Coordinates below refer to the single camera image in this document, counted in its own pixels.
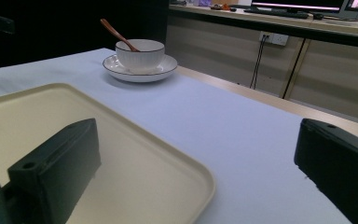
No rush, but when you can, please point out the white ribbed bowl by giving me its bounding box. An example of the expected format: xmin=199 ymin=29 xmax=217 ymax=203
xmin=115 ymin=38 xmax=166 ymax=71

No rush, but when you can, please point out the white wall socket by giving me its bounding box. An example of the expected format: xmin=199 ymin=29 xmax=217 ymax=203
xmin=258 ymin=31 xmax=290 ymax=47

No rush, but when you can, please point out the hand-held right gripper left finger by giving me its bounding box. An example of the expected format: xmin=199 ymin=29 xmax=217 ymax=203
xmin=7 ymin=118 xmax=103 ymax=224

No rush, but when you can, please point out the long wooden desk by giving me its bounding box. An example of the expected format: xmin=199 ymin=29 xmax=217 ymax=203
xmin=165 ymin=4 xmax=358 ymax=125

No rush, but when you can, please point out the light blue tablecloth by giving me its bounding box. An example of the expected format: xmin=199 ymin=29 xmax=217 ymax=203
xmin=0 ymin=47 xmax=358 ymax=224

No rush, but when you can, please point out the beige plastic tray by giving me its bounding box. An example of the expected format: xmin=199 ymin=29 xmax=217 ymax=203
xmin=0 ymin=82 xmax=216 ymax=224

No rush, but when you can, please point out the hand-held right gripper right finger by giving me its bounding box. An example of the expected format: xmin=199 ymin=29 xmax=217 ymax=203
xmin=294 ymin=118 xmax=358 ymax=224

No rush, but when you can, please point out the brown wooden spoon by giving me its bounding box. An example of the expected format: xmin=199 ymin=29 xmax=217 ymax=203
xmin=100 ymin=18 xmax=141 ymax=53

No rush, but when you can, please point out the black power cable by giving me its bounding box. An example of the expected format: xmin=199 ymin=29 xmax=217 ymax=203
xmin=249 ymin=35 xmax=270 ymax=91

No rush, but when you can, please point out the black keyboard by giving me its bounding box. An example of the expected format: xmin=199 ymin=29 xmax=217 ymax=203
xmin=243 ymin=7 xmax=310 ymax=20

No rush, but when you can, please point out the white saucer with dark rim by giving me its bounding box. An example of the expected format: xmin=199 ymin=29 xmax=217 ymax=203
xmin=102 ymin=54 xmax=179 ymax=83

